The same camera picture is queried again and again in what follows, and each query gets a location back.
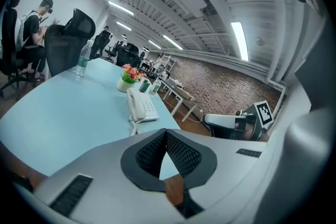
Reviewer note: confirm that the light blue table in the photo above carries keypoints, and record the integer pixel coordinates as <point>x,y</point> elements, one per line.
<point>65,112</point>

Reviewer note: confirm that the white desk telephone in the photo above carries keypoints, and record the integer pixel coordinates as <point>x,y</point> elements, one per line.
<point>151,110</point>

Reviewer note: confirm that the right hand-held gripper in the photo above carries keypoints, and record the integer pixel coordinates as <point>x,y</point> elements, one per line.
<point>263,112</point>

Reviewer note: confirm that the black mesh office chair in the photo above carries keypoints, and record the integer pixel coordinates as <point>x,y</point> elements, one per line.
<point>60,47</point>

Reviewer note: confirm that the long cardboard box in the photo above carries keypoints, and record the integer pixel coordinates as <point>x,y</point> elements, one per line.
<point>186,94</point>

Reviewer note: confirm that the white telephone handset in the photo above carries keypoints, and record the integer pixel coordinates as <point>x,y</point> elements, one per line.
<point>136,105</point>

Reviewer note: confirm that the potted pink orange flowers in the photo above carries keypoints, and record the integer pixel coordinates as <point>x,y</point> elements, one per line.
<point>126,85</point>

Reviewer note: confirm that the small green carton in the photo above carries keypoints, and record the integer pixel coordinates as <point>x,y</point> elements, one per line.
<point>144,86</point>

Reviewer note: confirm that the grey table white legs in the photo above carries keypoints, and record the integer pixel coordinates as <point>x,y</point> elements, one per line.
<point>170,84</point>

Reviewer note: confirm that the white metal shelf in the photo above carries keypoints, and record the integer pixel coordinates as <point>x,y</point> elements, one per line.
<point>168,63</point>

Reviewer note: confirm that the clear water bottle green label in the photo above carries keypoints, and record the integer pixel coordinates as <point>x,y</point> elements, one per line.
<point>83,60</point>

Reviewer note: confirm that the ceiling light strip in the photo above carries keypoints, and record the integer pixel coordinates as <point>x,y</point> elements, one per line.
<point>120,8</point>
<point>240,40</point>
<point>172,42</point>
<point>124,26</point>
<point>155,44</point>

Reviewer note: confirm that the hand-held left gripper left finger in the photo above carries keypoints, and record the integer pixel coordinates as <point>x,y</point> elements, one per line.
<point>141,170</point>

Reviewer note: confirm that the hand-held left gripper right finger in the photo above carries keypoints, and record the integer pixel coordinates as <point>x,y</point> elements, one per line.
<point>194,165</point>

